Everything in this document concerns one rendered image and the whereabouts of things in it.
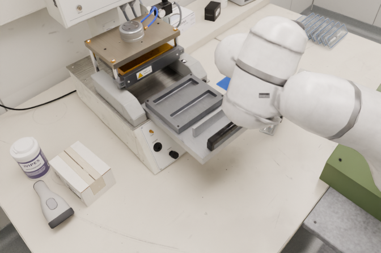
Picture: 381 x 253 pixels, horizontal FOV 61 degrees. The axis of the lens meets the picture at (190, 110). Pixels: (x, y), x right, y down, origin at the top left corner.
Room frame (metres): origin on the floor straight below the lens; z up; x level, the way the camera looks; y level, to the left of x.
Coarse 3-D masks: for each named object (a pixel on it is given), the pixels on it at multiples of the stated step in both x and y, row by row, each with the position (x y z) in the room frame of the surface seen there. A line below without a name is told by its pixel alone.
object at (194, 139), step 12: (144, 108) 0.74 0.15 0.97; (216, 108) 0.72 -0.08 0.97; (156, 120) 0.69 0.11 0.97; (204, 120) 0.64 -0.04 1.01; (216, 120) 0.67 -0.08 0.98; (228, 120) 0.67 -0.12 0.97; (168, 132) 0.65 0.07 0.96; (192, 132) 0.62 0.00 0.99; (204, 132) 0.63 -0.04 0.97; (216, 132) 0.63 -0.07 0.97; (240, 132) 0.63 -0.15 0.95; (180, 144) 0.61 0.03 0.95; (192, 144) 0.59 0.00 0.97; (204, 144) 0.58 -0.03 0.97; (216, 144) 0.58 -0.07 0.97; (204, 156) 0.54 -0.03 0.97
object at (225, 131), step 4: (228, 124) 0.62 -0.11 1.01; (232, 124) 0.62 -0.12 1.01; (224, 128) 0.60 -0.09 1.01; (228, 128) 0.60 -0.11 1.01; (232, 128) 0.61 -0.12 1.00; (220, 132) 0.59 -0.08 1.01; (224, 132) 0.59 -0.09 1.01; (228, 132) 0.60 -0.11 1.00; (212, 136) 0.58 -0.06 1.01; (216, 136) 0.58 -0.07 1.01; (220, 136) 0.58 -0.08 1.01; (224, 136) 0.59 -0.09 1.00; (208, 140) 0.57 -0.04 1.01; (212, 140) 0.56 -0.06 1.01; (216, 140) 0.57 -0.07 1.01; (220, 140) 0.58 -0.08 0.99; (208, 144) 0.56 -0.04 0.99; (212, 144) 0.56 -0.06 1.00; (208, 148) 0.56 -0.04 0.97; (212, 148) 0.56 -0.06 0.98
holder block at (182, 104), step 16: (192, 80) 0.85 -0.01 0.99; (160, 96) 0.77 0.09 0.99; (176, 96) 0.78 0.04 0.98; (192, 96) 0.76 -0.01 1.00; (208, 96) 0.77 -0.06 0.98; (160, 112) 0.70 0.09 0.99; (176, 112) 0.70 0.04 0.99; (192, 112) 0.70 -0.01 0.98; (208, 112) 0.70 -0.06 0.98; (176, 128) 0.63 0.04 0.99
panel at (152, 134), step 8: (144, 128) 0.71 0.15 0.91; (152, 128) 0.72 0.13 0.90; (160, 128) 0.73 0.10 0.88; (144, 136) 0.69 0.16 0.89; (152, 136) 0.70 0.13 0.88; (160, 136) 0.72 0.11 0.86; (168, 136) 0.73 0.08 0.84; (152, 144) 0.69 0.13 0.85; (168, 144) 0.71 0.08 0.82; (176, 144) 0.72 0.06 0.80; (152, 152) 0.67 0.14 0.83; (160, 152) 0.68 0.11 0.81; (168, 152) 0.69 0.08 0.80; (184, 152) 0.72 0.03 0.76; (160, 160) 0.67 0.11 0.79; (168, 160) 0.68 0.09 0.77; (160, 168) 0.65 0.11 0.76
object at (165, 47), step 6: (156, 48) 0.94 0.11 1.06; (162, 48) 0.94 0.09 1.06; (168, 48) 0.94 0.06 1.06; (144, 54) 0.91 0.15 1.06; (150, 54) 0.91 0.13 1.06; (156, 54) 0.91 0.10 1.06; (102, 60) 0.93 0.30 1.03; (132, 60) 0.88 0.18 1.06; (138, 60) 0.88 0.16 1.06; (144, 60) 0.88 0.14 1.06; (108, 66) 0.90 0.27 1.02; (120, 66) 0.85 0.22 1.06; (126, 66) 0.85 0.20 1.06; (132, 66) 0.85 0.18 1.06; (120, 72) 0.84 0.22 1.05; (126, 72) 0.83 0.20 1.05
